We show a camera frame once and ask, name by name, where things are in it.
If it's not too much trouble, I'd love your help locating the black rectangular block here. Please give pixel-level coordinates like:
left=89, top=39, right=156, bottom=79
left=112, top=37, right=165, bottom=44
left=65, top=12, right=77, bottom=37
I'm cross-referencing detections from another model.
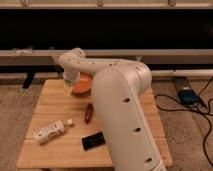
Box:
left=82, top=132, right=105, bottom=150

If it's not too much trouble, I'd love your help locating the white pipe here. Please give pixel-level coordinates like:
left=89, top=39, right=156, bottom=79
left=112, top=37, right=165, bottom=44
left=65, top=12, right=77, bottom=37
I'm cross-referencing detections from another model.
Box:
left=151, top=69, right=213, bottom=77

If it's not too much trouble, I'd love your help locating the small dark red object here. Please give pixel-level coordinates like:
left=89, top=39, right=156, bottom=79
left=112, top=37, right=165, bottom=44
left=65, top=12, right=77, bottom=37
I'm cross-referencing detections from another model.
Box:
left=84, top=103, right=93, bottom=124

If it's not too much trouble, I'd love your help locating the orange ceramic bowl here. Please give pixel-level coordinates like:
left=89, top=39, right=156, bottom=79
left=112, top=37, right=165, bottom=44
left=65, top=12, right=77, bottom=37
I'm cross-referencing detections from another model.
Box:
left=71, top=73, right=92, bottom=95

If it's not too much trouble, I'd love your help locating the blue power adapter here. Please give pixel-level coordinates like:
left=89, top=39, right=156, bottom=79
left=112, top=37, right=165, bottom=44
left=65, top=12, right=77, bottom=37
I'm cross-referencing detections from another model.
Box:
left=178, top=87, right=198, bottom=105

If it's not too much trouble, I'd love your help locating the white plastic bottle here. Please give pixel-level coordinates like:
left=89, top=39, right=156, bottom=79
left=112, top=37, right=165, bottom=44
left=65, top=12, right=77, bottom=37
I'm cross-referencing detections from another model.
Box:
left=34, top=119, right=73, bottom=144

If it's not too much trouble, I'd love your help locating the long metal rail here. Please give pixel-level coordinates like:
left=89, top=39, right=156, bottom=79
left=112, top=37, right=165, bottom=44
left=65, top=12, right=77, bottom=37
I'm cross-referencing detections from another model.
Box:
left=0, top=49, right=213, bottom=64

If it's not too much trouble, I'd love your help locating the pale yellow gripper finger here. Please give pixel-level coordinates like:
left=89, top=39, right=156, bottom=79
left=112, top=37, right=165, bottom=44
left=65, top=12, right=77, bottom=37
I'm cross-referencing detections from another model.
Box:
left=64, top=84, right=73, bottom=96

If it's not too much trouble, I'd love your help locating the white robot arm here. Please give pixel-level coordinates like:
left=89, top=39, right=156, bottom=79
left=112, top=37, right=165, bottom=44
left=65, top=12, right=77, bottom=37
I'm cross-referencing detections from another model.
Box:
left=58, top=48, right=166, bottom=171

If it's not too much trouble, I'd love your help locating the wooden table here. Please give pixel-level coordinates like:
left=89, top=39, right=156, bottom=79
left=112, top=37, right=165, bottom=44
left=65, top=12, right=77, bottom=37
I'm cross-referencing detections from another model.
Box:
left=15, top=78, right=174, bottom=169

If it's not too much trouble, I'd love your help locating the black cable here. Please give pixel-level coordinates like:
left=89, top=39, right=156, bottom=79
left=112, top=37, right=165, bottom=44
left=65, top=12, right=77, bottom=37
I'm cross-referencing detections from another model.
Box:
left=153, top=75, right=213, bottom=168

